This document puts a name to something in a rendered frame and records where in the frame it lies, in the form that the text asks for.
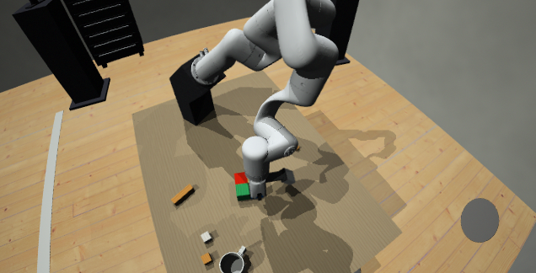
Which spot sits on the red cube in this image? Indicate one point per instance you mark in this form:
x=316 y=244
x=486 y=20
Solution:
x=240 y=178

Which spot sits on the green cube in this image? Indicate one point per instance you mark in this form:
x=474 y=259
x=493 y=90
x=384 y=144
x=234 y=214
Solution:
x=242 y=191

